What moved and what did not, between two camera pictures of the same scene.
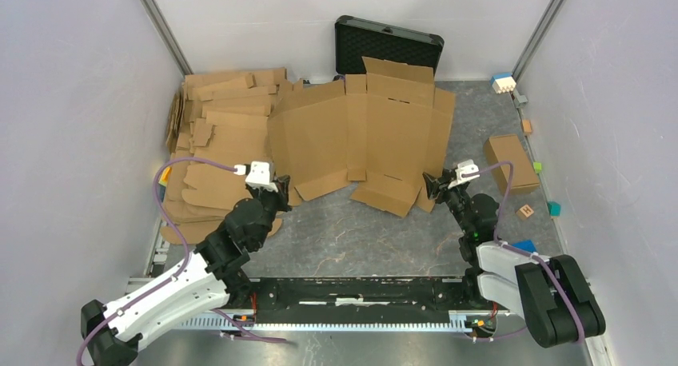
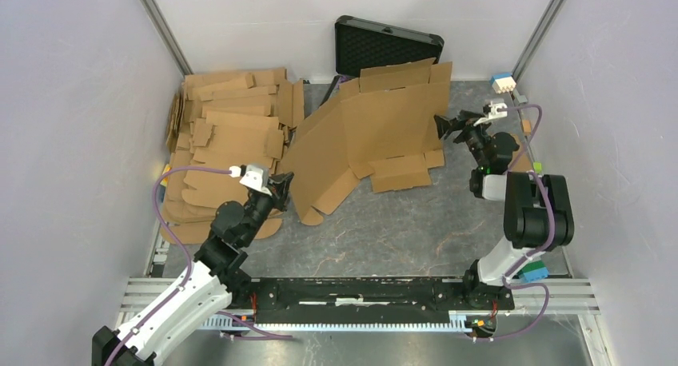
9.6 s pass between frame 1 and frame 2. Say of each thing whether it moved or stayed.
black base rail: stayed
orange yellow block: stayed
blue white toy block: stayed
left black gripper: stayed
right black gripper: moved
